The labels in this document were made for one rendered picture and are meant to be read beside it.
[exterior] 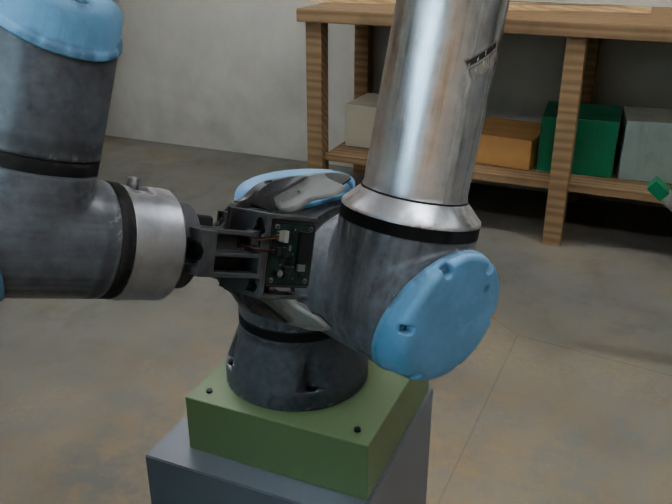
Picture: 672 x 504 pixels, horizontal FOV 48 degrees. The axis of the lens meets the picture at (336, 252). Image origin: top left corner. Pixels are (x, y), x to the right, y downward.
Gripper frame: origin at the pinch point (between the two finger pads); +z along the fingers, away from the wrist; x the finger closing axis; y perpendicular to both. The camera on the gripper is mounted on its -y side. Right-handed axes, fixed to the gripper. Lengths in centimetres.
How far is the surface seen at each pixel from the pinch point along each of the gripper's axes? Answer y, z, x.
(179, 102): -326, 154, 43
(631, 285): -76, 203, -13
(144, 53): -339, 137, 67
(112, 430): -117, 35, -61
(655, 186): -44, 148, 18
